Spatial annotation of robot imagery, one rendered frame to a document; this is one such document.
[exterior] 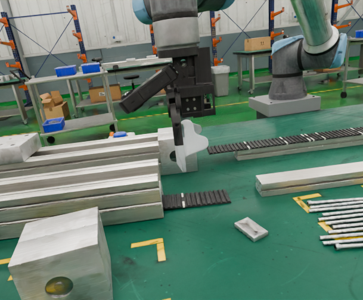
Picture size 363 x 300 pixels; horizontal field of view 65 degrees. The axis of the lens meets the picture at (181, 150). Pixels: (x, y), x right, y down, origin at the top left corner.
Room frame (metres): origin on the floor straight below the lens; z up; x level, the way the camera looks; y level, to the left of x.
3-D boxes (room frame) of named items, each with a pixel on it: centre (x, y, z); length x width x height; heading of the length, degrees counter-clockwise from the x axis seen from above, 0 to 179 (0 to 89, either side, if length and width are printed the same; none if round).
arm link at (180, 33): (0.51, -0.02, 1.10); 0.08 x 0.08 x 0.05
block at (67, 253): (0.33, 0.17, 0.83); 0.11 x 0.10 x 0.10; 13
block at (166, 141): (0.71, 0.01, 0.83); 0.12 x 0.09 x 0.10; 2
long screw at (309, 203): (0.44, -0.27, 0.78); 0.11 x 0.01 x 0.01; 87
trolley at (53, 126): (3.59, 1.31, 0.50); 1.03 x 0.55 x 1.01; 108
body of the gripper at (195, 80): (0.51, -0.02, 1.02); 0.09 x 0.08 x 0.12; 91
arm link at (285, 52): (1.17, -0.47, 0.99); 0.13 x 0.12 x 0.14; 47
